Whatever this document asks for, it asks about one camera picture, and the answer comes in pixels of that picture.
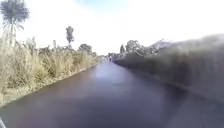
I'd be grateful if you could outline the group of distant trees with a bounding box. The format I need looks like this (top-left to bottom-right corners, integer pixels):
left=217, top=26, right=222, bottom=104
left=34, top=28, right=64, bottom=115
left=118, top=39, right=158, bottom=56

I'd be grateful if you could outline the round dark tree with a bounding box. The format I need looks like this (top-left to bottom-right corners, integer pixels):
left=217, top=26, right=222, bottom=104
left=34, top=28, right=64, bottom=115
left=78, top=43, right=93, bottom=54

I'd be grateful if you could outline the dark asphalt path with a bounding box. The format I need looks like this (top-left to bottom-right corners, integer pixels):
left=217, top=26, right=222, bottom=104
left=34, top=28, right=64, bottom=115
left=0, top=60, right=224, bottom=128

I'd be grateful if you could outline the slender tree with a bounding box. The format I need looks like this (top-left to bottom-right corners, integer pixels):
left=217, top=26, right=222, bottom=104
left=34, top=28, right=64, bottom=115
left=65, top=25, right=75, bottom=49

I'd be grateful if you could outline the dark hedge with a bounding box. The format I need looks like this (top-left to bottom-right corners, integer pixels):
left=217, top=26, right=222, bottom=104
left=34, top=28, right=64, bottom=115
left=113, top=33, right=224, bottom=104

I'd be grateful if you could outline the tall dry grass strip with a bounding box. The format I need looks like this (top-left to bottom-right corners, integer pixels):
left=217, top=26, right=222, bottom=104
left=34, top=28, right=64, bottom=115
left=0, top=31, right=104, bottom=107

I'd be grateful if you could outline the tall palm-like tree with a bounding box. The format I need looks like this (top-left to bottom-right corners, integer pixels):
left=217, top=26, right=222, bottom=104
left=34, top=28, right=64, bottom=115
left=0, top=0, right=30, bottom=44

